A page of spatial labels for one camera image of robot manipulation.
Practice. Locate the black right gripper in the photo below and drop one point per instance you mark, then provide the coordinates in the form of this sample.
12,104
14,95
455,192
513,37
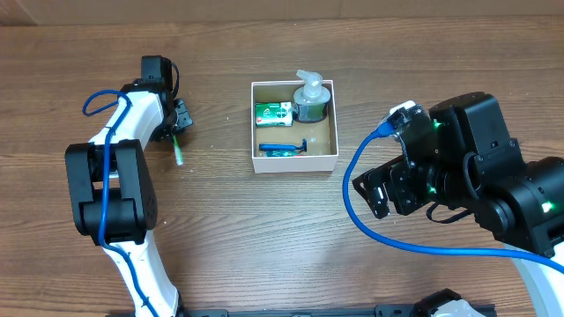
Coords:
411,196

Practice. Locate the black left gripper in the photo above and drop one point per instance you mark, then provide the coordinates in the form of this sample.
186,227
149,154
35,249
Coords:
183,116

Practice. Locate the green toothbrush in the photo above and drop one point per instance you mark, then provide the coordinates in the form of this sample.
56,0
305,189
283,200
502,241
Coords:
177,152

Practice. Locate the blue disposable razor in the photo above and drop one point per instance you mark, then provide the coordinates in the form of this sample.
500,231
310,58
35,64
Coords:
285,147

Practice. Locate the teal toothpaste tube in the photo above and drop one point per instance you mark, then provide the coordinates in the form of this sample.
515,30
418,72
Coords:
282,154

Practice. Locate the green soap bar packet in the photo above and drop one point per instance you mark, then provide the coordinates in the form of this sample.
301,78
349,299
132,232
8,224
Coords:
274,114

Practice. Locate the clear soap pump bottle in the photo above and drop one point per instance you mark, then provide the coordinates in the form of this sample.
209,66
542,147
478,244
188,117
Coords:
311,99

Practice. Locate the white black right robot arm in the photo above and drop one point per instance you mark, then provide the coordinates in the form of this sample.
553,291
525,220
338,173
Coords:
460,155

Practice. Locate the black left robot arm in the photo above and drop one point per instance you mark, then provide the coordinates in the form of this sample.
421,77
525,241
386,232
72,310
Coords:
112,197

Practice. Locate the pink open box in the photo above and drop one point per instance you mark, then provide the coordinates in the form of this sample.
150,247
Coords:
321,137

